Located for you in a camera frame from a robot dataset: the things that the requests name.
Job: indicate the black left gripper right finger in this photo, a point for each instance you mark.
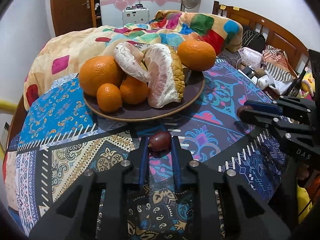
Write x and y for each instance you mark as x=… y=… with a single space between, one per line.
x=224 y=206

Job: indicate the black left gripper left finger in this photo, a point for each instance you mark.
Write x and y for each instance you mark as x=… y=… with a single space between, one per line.
x=74 y=214

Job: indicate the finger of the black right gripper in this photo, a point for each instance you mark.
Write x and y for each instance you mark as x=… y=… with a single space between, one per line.
x=270 y=119
x=275 y=104

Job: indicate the medium orange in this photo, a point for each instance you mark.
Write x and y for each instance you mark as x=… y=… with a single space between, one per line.
x=196 y=55

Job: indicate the peeled pomelo segment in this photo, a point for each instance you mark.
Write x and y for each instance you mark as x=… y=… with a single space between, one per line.
x=167 y=83
x=129 y=58

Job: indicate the small mandarin orange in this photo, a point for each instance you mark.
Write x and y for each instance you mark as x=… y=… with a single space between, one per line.
x=133 y=91
x=109 y=98

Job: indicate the large orange with sticker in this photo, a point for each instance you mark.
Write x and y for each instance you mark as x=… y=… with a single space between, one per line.
x=98 y=71

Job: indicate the dark glass bottle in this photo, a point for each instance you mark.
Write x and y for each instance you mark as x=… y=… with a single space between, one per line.
x=296 y=85

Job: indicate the wooden bed headboard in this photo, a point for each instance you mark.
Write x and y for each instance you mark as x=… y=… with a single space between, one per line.
x=275 y=35

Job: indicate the blue patterned patchwork bedsheet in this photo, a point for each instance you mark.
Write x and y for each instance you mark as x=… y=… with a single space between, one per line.
x=61 y=138

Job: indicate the yellow foam tube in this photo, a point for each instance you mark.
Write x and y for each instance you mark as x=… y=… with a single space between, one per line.
x=7 y=107

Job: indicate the white suitcase box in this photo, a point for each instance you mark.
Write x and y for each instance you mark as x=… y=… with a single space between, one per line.
x=137 y=14

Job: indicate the colourful patchwork fleece blanket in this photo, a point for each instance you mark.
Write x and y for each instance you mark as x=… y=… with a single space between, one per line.
x=65 y=54

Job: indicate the brown wooden door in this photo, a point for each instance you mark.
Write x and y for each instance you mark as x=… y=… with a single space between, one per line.
x=71 y=15

